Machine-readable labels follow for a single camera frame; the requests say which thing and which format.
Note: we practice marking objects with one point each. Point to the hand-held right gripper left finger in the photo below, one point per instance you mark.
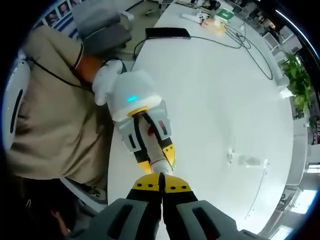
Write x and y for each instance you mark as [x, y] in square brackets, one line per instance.
[135, 217]

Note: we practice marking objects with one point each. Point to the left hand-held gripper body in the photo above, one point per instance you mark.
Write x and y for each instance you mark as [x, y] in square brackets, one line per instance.
[132, 87]

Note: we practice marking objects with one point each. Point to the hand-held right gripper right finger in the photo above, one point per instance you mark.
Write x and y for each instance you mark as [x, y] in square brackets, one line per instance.
[190, 217]

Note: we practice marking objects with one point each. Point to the white pump bottle red label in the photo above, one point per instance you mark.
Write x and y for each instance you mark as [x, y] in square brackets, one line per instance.
[153, 145]

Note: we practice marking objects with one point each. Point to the person's left hand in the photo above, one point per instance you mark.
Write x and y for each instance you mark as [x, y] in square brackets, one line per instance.
[105, 80]

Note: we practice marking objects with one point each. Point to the white curved chair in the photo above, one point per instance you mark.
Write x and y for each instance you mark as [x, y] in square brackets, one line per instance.
[85, 195]

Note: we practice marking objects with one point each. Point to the grey office chair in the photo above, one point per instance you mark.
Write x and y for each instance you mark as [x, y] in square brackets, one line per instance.
[105, 37]

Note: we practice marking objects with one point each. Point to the black flat tablet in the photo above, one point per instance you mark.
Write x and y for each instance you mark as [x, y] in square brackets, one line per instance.
[167, 32]

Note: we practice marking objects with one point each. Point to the white controller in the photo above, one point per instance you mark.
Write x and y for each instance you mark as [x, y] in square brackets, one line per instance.
[196, 18]

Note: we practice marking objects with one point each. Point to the person's dark trousers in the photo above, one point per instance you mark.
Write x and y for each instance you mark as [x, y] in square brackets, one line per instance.
[30, 212]

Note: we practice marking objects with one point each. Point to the white chest device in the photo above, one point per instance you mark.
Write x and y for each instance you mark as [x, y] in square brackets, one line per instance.
[26, 82]

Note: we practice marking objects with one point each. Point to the green box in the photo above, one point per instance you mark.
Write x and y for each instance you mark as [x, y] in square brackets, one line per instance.
[225, 15]

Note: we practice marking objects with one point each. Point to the white plant pot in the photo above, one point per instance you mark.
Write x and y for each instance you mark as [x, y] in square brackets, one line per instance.
[286, 92]

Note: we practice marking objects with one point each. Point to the green leafy plant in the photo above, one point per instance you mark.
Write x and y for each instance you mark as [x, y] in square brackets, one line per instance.
[298, 77]

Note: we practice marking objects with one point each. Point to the blue white wall poster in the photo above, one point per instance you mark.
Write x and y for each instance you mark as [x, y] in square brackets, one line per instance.
[55, 15]

